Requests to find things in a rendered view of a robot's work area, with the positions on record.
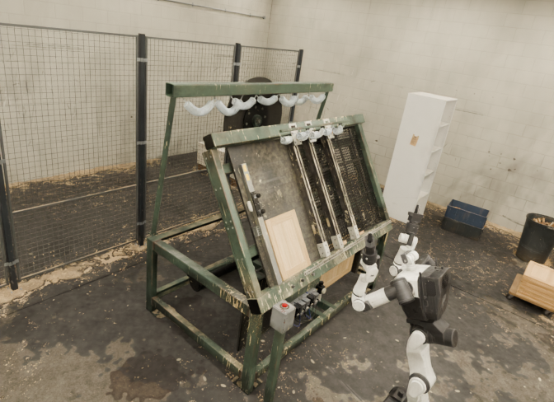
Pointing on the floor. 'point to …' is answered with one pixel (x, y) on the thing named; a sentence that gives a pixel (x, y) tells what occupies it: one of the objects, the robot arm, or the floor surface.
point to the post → (274, 366)
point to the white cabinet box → (417, 152)
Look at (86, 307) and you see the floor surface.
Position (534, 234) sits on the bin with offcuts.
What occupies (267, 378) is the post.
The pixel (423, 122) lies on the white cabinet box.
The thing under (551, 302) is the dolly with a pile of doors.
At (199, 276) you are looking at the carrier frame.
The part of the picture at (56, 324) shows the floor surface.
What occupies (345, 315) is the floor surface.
